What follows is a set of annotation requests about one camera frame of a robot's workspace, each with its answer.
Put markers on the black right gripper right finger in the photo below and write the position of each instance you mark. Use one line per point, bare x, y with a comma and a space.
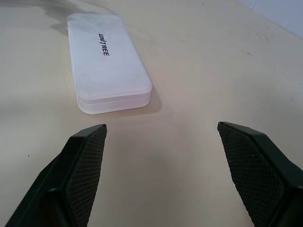
258, 175

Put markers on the white plastic Unitree box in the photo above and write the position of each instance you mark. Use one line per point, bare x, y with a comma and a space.
104, 63

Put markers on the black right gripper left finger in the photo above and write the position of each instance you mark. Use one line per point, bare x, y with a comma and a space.
71, 175

